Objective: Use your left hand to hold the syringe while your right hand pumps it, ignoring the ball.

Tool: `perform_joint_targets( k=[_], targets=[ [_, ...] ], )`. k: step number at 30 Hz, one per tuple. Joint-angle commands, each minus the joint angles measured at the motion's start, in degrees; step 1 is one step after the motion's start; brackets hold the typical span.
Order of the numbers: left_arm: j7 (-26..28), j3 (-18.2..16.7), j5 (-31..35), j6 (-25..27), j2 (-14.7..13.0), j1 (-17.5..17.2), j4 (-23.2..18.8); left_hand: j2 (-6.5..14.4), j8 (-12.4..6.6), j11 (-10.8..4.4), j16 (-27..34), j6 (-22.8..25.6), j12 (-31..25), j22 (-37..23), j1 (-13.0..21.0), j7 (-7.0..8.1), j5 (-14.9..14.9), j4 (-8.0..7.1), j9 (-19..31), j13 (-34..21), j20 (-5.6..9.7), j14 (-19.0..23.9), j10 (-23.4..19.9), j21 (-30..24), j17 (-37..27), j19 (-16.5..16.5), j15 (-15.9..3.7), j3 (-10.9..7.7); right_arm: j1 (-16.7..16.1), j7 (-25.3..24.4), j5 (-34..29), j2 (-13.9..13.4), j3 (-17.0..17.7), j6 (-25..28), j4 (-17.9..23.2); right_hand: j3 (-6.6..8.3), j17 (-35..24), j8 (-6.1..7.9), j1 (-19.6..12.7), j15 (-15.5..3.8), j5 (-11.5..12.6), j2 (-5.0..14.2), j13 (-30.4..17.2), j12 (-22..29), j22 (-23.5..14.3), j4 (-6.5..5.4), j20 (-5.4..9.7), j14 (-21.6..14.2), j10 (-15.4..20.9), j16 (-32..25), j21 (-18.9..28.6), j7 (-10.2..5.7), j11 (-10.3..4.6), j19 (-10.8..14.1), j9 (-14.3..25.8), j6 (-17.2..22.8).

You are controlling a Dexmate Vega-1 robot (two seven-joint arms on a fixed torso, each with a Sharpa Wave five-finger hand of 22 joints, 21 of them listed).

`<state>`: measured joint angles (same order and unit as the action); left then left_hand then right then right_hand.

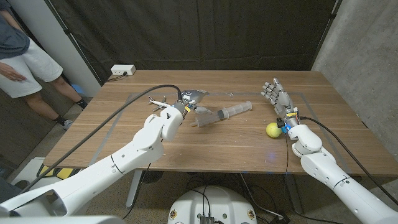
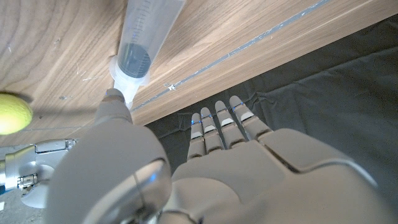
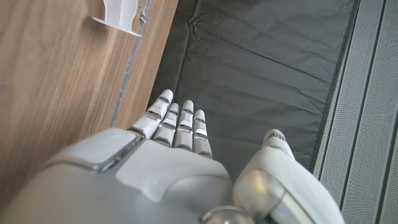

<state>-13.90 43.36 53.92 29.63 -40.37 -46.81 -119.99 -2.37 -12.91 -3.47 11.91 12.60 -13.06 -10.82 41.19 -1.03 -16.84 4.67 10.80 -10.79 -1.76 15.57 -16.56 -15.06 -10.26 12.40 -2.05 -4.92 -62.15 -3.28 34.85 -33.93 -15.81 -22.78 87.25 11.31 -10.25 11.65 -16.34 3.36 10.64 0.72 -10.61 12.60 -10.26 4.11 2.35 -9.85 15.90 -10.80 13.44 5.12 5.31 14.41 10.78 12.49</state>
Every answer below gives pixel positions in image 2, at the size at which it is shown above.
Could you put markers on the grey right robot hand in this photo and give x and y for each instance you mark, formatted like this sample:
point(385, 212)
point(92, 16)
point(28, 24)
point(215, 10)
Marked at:
point(25, 161)

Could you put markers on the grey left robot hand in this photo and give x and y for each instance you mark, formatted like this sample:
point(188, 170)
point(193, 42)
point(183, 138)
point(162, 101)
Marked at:
point(217, 186)

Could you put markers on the clear plastic syringe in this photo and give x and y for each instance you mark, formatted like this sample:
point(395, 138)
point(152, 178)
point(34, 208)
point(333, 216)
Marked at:
point(146, 31)

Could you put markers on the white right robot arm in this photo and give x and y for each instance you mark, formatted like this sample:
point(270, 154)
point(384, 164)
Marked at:
point(37, 199)

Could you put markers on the yellow ball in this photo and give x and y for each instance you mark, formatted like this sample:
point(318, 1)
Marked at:
point(14, 113)

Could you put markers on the black backdrop curtain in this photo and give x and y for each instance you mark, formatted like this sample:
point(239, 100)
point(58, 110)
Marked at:
point(326, 93)

